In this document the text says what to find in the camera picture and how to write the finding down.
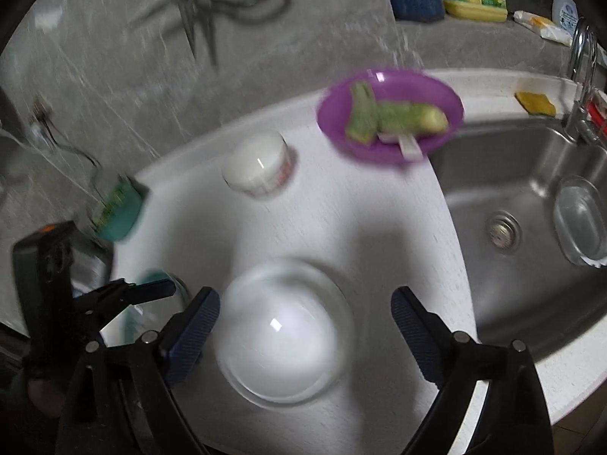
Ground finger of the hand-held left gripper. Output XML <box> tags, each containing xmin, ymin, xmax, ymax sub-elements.
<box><xmin>71</xmin><ymin>279</ymin><xmax>177</xmax><ymax>323</ymax></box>

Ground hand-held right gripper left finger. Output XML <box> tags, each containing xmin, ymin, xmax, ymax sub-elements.
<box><xmin>56</xmin><ymin>287</ymin><xmax>221</xmax><ymax>455</ymax></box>

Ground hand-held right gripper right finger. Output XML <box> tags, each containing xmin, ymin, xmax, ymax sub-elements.
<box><xmin>391</xmin><ymin>286</ymin><xmax>555</xmax><ymax>455</ymax></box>

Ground teal floral plate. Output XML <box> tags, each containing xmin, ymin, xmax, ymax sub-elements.
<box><xmin>121</xmin><ymin>269</ymin><xmax>190</xmax><ymax>344</ymax></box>

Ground plain white bowl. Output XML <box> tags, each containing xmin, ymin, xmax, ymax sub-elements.
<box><xmin>213</xmin><ymin>258</ymin><xmax>356</xmax><ymax>406</ymax></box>

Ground teal plastic basin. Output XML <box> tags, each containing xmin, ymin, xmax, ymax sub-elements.
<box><xmin>90</xmin><ymin>175</ymin><xmax>150</xmax><ymax>242</ymax></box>

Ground sink drain strainer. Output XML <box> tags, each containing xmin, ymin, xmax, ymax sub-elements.
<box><xmin>486</xmin><ymin>211</ymin><xmax>522</xmax><ymax>249</ymax></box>

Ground white spoon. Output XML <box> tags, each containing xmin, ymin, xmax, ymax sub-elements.
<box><xmin>377</xmin><ymin>133</ymin><xmax>425</xmax><ymax>162</ymax></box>

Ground stainless steel sink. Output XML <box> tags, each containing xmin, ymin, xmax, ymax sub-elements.
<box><xmin>429</xmin><ymin>114</ymin><xmax>607</xmax><ymax>361</ymax></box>

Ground green vegetable piece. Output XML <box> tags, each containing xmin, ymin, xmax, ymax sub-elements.
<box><xmin>345</xmin><ymin>80</ymin><xmax>380</xmax><ymax>145</ymax></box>
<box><xmin>377</xmin><ymin>101</ymin><xmax>449</xmax><ymax>140</ymax></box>

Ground yellow sponge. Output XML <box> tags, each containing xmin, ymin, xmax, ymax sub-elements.
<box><xmin>514</xmin><ymin>91</ymin><xmax>557</xmax><ymax>117</ymax></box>

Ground black scissors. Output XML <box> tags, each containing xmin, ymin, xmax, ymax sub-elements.
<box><xmin>145</xmin><ymin>0</ymin><xmax>280</xmax><ymax>69</ymax></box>

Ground chrome faucet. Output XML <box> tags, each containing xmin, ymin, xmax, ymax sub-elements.
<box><xmin>564</xmin><ymin>16</ymin><xmax>607</xmax><ymax>147</ymax></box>

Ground white tube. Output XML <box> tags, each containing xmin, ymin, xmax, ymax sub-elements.
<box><xmin>513</xmin><ymin>10</ymin><xmax>574</xmax><ymax>47</ymax></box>

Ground white bottle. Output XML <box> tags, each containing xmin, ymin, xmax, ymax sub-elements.
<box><xmin>551</xmin><ymin>0</ymin><xmax>582</xmax><ymax>34</ymax></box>

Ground wall cable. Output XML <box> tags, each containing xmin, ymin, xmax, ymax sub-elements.
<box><xmin>26</xmin><ymin>97</ymin><xmax>102</xmax><ymax>168</ymax></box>

